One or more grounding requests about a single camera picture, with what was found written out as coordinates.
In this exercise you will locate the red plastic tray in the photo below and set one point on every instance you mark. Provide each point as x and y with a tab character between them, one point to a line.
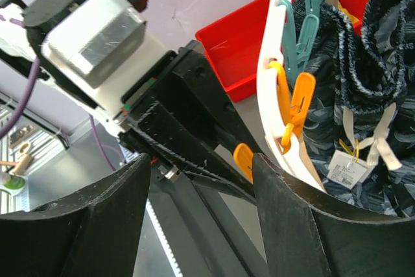
232	45

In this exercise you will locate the orange clothes peg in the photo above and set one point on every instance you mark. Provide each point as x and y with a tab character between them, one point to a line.
243	157
293	106

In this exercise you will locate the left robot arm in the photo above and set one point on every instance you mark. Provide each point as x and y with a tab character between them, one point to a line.
23	30

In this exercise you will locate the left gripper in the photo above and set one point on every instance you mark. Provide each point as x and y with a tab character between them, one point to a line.
179	113

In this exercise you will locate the dark patterned cloth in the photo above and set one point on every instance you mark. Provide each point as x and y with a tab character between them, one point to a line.
358	76

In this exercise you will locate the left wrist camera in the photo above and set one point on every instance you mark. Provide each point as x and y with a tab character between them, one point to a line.
104	48

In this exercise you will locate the white round clip hanger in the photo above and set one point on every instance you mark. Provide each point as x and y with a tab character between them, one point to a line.
294	161

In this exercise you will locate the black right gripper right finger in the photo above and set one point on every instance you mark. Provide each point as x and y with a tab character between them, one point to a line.
309	233

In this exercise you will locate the yellow sock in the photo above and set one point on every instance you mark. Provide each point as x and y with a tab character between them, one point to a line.
353	19

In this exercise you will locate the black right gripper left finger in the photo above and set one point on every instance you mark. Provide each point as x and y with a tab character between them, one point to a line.
94	231

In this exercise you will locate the teal clothes peg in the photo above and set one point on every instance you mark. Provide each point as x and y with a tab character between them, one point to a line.
297	47

